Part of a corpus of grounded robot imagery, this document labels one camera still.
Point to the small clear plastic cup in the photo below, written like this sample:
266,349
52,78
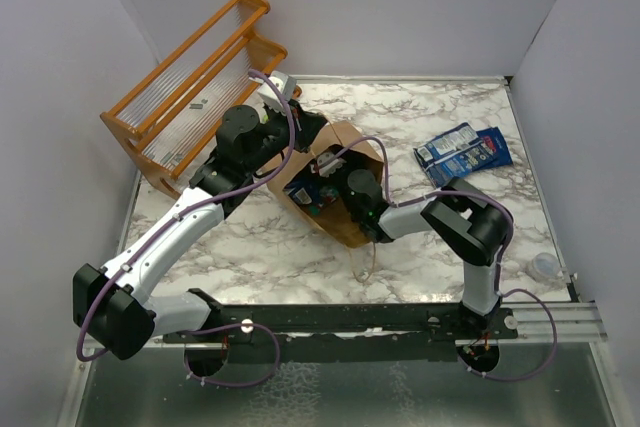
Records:
545,265

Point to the orange wooden rack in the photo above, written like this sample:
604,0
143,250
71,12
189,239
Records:
171,116

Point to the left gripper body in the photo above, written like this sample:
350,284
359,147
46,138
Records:
276,131

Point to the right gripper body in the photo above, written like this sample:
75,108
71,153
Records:
340,178

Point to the green red snack bag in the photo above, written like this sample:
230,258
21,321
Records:
321,198

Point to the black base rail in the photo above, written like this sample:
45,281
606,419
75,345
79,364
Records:
339,333

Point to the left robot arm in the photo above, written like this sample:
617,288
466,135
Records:
114,303

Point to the blue silver snack bag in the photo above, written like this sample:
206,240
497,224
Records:
303,191

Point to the brown paper bag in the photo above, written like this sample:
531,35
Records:
335,220

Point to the aluminium frame rail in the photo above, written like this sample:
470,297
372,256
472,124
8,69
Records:
575,322

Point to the blue white snack bag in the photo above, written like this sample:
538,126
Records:
455,153

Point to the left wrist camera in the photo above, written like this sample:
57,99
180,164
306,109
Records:
284,89

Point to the dark blue chilli snack bag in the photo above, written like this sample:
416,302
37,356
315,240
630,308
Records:
496,142

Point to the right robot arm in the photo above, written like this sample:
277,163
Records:
474,226

